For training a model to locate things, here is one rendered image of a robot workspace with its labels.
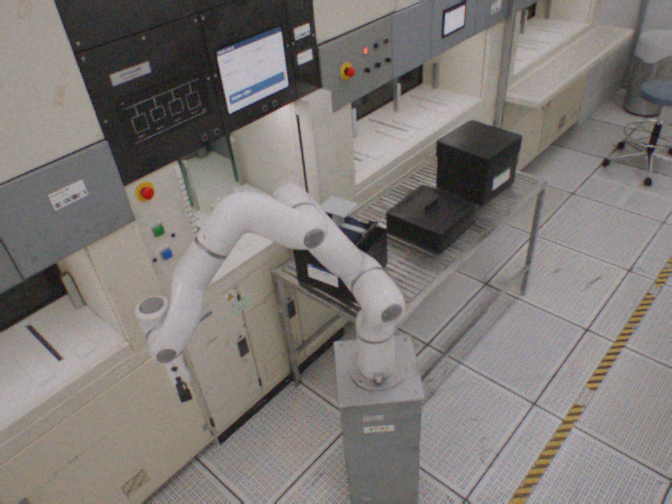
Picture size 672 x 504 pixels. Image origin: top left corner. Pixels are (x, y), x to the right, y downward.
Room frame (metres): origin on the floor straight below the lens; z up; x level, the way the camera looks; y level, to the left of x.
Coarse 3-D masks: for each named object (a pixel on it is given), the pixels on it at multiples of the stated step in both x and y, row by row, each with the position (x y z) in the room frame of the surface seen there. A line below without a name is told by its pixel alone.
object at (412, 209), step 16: (416, 192) 2.12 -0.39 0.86; (432, 192) 2.10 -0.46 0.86; (400, 208) 2.00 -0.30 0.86; (416, 208) 1.99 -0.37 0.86; (432, 208) 1.98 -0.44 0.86; (448, 208) 1.96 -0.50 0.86; (464, 208) 1.95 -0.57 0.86; (400, 224) 1.92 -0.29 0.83; (416, 224) 1.87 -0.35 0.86; (432, 224) 1.86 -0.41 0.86; (448, 224) 1.85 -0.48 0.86; (464, 224) 1.92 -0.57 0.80; (416, 240) 1.87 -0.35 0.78; (432, 240) 1.81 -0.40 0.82; (448, 240) 1.83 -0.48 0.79
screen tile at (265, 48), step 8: (272, 40) 1.94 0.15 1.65; (256, 48) 1.89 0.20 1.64; (264, 48) 1.91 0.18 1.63; (272, 48) 1.94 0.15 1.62; (280, 48) 1.96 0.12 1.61; (256, 56) 1.88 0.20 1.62; (280, 56) 1.96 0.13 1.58; (256, 64) 1.88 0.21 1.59; (264, 64) 1.90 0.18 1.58; (272, 64) 1.93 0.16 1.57; (280, 64) 1.96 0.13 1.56; (264, 72) 1.90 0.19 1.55
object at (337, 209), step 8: (328, 200) 1.78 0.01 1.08; (336, 200) 1.77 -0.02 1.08; (344, 200) 1.77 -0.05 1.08; (328, 208) 1.72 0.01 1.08; (336, 208) 1.72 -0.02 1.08; (344, 208) 1.71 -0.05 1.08; (352, 208) 1.71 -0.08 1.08; (328, 216) 1.85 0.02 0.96; (336, 216) 1.71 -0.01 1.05; (344, 216) 1.66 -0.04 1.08; (336, 224) 1.71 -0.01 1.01; (344, 224) 1.72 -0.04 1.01; (376, 224) 1.73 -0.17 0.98; (360, 232) 1.66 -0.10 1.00; (368, 232) 1.68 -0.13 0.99; (360, 240) 1.63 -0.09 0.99; (368, 240) 1.70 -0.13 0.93; (376, 240) 1.75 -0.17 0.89; (360, 248) 1.65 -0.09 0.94; (368, 248) 1.70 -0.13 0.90
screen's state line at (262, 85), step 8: (280, 72) 1.95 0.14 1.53; (264, 80) 1.90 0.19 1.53; (272, 80) 1.92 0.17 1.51; (280, 80) 1.95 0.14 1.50; (248, 88) 1.84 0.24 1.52; (256, 88) 1.87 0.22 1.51; (264, 88) 1.89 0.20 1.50; (232, 96) 1.79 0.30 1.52; (240, 96) 1.82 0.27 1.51; (248, 96) 1.84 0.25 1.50
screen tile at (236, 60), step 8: (248, 48) 1.86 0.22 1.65; (232, 56) 1.82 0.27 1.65; (240, 56) 1.84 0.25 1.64; (224, 64) 1.79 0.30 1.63; (232, 64) 1.81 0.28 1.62; (240, 64) 1.83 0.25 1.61; (248, 64) 1.86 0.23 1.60; (224, 72) 1.78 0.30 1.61; (248, 72) 1.85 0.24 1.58; (232, 80) 1.80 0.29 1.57; (240, 80) 1.83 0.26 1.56; (248, 80) 1.85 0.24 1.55; (232, 88) 1.80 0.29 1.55
